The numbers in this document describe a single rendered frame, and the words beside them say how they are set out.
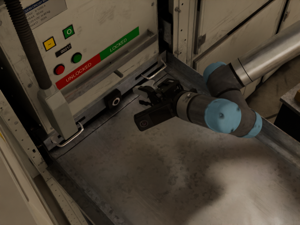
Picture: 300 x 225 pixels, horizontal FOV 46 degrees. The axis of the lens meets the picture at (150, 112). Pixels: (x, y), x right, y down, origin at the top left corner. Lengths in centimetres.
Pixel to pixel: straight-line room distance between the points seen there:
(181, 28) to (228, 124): 54
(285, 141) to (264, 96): 125
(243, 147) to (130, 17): 54
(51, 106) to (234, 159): 59
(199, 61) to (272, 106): 102
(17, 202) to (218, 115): 55
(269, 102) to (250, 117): 150
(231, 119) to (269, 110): 155
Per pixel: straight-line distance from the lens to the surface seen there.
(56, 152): 121
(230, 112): 81
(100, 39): 106
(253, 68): 95
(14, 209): 33
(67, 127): 100
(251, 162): 117
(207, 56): 150
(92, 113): 122
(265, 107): 237
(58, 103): 92
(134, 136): 119
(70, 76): 106
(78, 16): 97
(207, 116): 82
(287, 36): 96
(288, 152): 121
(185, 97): 89
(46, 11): 90
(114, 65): 110
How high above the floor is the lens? 186
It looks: 55 degrees down
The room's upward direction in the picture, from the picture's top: 5 degrees counter-clockwise
